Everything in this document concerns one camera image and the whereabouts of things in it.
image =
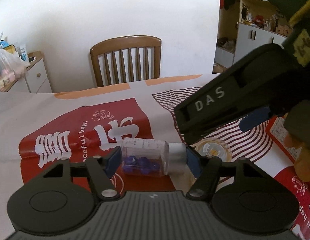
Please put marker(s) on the clear bottle purple beads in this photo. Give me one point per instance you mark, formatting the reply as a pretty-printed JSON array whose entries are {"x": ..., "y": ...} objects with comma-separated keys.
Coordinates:
[{"x": 145, "y": 155}]

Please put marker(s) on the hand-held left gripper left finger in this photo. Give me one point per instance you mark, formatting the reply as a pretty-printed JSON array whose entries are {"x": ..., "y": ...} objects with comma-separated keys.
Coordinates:
[{"x": 113, "y": 163}]

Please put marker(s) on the blue toy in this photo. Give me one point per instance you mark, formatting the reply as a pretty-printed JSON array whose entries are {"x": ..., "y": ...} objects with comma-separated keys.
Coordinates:
[{"x": 3, "y": 45}]

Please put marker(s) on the person's right hand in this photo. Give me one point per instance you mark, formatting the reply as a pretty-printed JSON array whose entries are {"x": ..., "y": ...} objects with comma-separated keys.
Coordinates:
[{"x": 304, "y": 160}]

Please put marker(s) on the white drawer cabinet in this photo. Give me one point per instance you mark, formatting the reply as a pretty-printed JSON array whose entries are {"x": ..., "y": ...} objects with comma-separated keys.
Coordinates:
[{"x": 37, "y": 80}]

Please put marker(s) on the wooden shelf cabinet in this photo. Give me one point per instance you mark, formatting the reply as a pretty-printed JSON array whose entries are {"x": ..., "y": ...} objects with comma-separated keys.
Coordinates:
[{"x": 244, "y": 35}]

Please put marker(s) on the red hanging bag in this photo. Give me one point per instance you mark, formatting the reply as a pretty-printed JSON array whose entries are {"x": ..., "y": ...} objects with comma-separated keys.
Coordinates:
[{"x": 221, "y": 1}]

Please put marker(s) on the wooden chair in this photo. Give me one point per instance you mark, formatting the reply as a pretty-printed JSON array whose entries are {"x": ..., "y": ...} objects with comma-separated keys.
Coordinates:
[{"x": 125, "y": 42}]

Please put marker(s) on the red cardboard box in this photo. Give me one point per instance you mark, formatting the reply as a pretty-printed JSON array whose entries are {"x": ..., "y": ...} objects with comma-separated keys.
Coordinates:
[{"x": 277, "y": 135}]

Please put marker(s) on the dark brown shoes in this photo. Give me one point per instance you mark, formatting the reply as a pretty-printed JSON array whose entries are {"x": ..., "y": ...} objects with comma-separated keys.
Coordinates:
[{"x": 222, "y": 41}]

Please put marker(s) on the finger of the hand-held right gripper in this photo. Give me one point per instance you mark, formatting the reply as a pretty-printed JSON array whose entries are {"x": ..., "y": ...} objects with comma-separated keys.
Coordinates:
[{"x": 254, "y": 118}]

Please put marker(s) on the red white printed tablecloth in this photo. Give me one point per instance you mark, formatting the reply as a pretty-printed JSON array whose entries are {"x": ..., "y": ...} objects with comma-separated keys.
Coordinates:
[{"x": 32, "y": 110}]

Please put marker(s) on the clear plastic bag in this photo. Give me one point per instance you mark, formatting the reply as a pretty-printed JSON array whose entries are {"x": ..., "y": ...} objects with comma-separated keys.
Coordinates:
[{"x": 7, "y": 67}]

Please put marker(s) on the white tube pack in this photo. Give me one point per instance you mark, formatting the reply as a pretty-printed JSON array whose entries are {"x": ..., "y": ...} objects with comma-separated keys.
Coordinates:
[{"x": 23, "y": 52}]

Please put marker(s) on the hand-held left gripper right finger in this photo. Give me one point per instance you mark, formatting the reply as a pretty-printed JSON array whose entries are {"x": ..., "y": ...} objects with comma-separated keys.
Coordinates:
[{"x": 193, "y": 162}]

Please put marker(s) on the black hanging bag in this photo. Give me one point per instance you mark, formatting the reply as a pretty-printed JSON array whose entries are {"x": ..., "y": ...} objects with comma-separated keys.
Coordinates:
[{"x": 229, "y": 1}]

